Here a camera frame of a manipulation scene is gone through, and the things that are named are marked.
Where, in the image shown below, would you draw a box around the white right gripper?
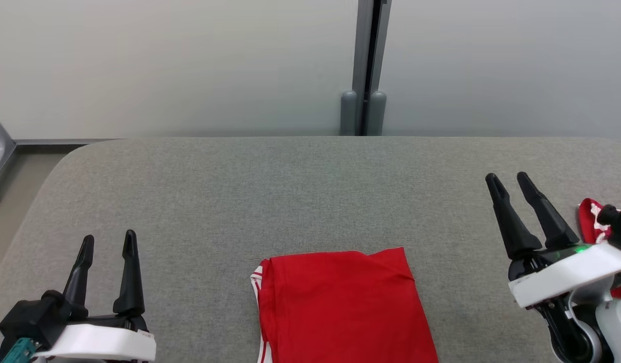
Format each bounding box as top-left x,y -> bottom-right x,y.
485,171 -> 621,363

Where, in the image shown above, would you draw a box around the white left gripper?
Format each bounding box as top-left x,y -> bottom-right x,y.
33,229 -> 157,363

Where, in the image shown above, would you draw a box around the red shorts with white stripe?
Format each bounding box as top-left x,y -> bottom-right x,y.
578,198 -> 621,301

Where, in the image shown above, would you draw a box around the red basketball jersey number 23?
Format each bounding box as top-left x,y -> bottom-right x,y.
250,247 -> 440,363

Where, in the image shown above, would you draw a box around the grey metal cart leg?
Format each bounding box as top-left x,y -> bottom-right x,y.
0,105 -> 18,191

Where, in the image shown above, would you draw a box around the black cable with teal plug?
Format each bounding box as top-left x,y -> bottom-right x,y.
0,338 -> 36,363

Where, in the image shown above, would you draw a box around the grey partition bottom rail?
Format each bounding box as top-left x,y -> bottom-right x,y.
14,135 -> 342,147

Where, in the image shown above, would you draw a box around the grey cylindrical frame foot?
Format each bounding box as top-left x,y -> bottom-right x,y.
340,90 -> 359,137
367,90 -> 387,137

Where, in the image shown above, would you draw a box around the grey vertical partition frame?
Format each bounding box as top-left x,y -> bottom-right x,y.
352,0 -> 393,137

